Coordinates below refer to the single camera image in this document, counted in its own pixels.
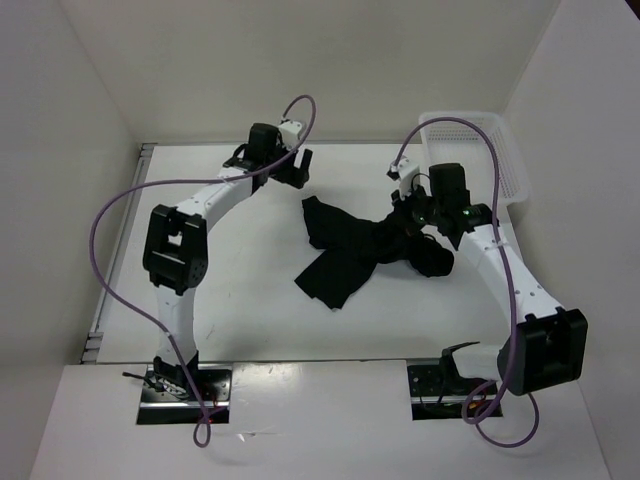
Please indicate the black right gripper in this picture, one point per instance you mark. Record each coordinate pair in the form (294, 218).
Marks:
(401, 211)

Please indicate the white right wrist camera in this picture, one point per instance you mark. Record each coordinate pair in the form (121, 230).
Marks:
(404, 171)

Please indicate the black shorts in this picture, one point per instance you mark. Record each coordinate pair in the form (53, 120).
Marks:
(352, 248)

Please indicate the white plastic basket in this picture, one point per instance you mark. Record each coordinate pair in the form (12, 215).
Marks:
(451, 142)

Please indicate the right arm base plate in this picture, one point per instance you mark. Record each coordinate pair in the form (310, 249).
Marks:
(435, 396)

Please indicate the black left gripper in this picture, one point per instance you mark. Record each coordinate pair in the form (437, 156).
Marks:
(296, 177)

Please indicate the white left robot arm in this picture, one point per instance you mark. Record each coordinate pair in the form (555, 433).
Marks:
(176, 249)

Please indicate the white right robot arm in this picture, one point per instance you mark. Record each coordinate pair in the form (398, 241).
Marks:
(547, 342)

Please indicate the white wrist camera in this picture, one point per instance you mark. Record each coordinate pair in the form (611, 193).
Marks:
(404, 171)
(291, 132)

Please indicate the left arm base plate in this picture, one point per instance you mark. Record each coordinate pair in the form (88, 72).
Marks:
(161, 405)

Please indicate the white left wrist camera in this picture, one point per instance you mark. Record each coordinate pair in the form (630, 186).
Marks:
(291, 132)

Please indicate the aluminium table edge rail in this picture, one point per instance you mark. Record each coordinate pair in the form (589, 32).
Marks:
(128, 203)

